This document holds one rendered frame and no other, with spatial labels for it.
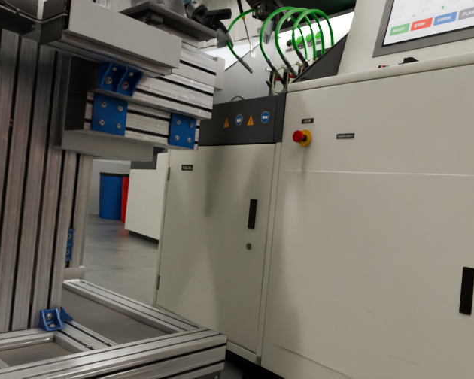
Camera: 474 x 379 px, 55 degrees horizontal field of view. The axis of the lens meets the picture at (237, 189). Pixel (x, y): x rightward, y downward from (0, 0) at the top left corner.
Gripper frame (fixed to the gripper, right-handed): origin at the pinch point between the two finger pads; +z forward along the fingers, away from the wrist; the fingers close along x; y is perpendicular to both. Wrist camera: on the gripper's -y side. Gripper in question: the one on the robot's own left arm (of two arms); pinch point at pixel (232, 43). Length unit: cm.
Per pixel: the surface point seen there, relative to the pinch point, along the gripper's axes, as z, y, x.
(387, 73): 59, 3, 68
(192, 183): 36, 50, -7
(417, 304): 106, 37, 66
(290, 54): 10.0, -30.9, -26.8
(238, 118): 32.5, 25.7, 19.3
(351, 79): 53, 6, 59
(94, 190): -198, 101, -675
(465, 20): 60, -31, 63
